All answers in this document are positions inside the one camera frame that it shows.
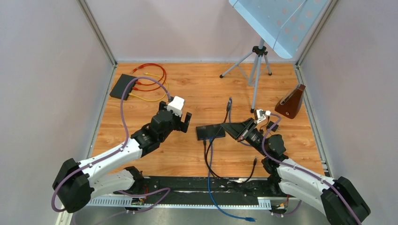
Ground yellow ethernet cable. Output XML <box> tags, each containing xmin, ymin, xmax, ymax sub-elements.
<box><xmin>129</xmin><ymin>71</ymin><xmax>169</xmax><ymax>103</ymax></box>

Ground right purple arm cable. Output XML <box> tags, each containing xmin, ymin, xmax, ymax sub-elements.
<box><xmin>261</xmin><ymin>112</ymin><xmax>363</xmax><ymax>225</ymax></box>

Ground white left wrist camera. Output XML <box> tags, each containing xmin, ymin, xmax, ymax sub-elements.
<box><xmin>167</xmin><ymin>96</ymin><xmax>185</xmax><ymax>117</ymax></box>

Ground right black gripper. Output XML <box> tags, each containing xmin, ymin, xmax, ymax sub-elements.
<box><xmin>220</xmin><ymin>118</ymin><xmax>268</xmax><ymax>158</ymax></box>

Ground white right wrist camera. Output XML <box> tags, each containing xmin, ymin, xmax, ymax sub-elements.
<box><xmin>254</xmin><ymin>109</ymin><xmax>271</xmax><ymax>125</ymax></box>

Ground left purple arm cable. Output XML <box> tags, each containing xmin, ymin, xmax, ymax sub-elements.
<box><xmin>51</xmin><ymin>76</ymin><xmax>174</xmax><ymax>225</ymax></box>

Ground grey tripod stand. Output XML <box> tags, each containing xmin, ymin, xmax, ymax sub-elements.
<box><xmin>219</xmin><ymin>38</ymin><xmax>272</xmax><ymax>113</ymax></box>

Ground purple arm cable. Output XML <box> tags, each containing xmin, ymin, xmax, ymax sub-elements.
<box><xmin>51</xmin><ymin>76</ymin><xmax>174</xmax><ymax>225</ymax></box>
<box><xmin>261</xmin><ymin>112</ymin><xmax>363</xmax><ymax>225</ymax></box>

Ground red ethernet cable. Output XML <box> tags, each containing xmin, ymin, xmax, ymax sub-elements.
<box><xmin>130</xmin><ymin>63</ymin><xmax>167</xmax><ymax>92</ymax></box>

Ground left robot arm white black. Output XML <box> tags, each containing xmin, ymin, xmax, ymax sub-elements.
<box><xmin>51</xmin><ymin>96</ymin><xmax>191</xmax><ymax>213</ymax></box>

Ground aluminium frame rail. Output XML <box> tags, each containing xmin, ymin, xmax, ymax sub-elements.
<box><xmin>56</xmin><ymin>175</ymin><xmax>358</xmax><ymax>225</ymax></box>

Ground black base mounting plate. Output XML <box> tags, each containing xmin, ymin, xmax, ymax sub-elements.
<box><xmin>113</xmin><ymin>175</ymin><xmax>299</xmax><ymax>207</ymax></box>

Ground black network switch blue cables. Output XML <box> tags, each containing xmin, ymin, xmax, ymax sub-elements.
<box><xmin>195</xmin><ymin>124</ymin><xmax>226</xmax><ymax>142</ymax></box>

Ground black power adapter with cord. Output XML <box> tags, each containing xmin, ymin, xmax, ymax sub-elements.
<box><xmin>264</xmin><ymin>116</ymin><xmax>281</xmax><ymax>132</ymax></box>

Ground black network switch red cables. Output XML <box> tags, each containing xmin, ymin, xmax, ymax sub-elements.
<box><xmin>109</xmin><ymin>74</ymin><xmax>138</xmax><ymax>101</ymax></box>

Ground light blue perforated panel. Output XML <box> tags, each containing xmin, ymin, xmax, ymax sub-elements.
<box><xmin>229</xmin><ymin>0</ymin><xmax>329</xmax><ymax>59</ymax></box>

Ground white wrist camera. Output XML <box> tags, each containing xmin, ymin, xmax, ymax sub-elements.
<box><xmin>167</xmin><ymin>96</ymin><xmax>185</xmax><ymax>117</ymax></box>
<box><xmin>254</xmin><ymin>109</ymin><xmax>271</xmax><ymax>125</ymax></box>

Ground black ethernet cable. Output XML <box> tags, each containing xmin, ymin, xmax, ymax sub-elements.
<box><xmin>203</xmin><ymin>140</ymin><xmax>258</xmax><ymax>184</ymax></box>
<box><xmin>211</xmin><ymin>101</ymin><xmax>231</xmax><ymax>139</ymax></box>

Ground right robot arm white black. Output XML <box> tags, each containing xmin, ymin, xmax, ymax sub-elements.
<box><xmin>221</xmin><ymin>118</ymin><xmax>371</xmax><ymax>225</ymax></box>

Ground brown wooden metronome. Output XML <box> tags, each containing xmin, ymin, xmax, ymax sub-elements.
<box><xmin>275</xmin><ymin>84</ymin><xmax>306</xmax><ymax>119</ymax></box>

